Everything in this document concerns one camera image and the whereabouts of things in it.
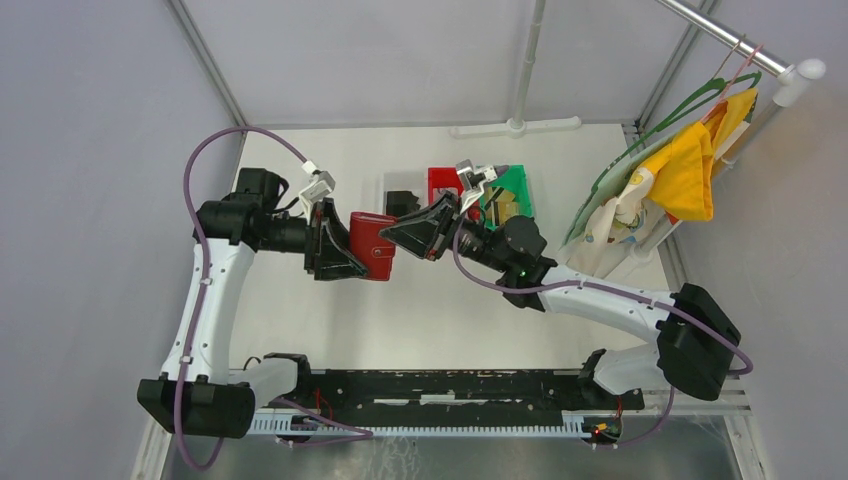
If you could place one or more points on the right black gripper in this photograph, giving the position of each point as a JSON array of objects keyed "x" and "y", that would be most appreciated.
[{"x": 425, "y": 232}]

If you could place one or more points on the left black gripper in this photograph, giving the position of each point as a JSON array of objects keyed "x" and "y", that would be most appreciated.
[{"x": 323, "y": 257}]

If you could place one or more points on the red leather card holder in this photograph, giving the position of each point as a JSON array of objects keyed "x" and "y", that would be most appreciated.
[{"x": 366, "y": 244}]

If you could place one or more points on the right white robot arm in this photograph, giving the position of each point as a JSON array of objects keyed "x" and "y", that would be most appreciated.
[{"x": 688, "y": 342}]

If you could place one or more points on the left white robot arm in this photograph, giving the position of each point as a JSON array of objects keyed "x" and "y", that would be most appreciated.
[{"x": 196, "y": 392}]

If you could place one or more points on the gold cards in green bin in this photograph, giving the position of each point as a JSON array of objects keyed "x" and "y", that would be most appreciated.
[{"x": 500, "y": 205}]

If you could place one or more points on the black object in clear bin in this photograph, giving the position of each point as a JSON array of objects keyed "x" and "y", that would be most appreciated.
[{"x": 399, "y": 203}]

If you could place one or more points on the clear plastic bin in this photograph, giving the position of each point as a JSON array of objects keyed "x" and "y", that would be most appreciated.
[{"x": 412, "y": 180}]

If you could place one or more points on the red plastic bin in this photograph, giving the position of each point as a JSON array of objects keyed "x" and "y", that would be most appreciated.
[{"x": 444, "y": 179}]

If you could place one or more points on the green plastic bin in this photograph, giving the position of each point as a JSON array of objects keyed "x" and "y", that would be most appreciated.
[{"x": 515, "y": 180}]

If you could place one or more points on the white stand base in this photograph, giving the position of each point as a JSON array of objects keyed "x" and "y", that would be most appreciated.
[{"x": 517, "y": 125}]

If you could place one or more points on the patterned white cloth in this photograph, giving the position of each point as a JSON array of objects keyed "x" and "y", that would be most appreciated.
[{"x": 618, "y": 211}]

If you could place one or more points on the yellow cloth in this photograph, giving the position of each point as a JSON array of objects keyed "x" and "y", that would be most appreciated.
[{"x": 682, "y": 170}]

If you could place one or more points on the green clothes hanger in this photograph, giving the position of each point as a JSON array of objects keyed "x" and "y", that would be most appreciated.
[{"x": 669, "y": 119}]

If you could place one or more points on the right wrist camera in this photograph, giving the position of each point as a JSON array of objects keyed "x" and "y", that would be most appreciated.
[{"x": 474, "y": 180}]

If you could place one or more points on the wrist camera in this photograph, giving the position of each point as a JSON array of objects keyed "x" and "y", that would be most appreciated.
[
  {"x": 474, "y": 180},
  {"x": 321, "y": 185}
]

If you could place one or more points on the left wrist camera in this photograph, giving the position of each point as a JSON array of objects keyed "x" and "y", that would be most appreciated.
[{"x": 321, "y": 185}]

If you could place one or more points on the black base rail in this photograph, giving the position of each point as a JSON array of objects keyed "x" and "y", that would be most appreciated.
[{"x": 458, "y": 398}]

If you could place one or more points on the white cable duct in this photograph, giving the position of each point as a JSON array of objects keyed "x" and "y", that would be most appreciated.
[{"x": 286, "y": 424}]

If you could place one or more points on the metal clothes rail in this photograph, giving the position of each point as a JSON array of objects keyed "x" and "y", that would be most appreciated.
[{"x": 793, "y": 79}]

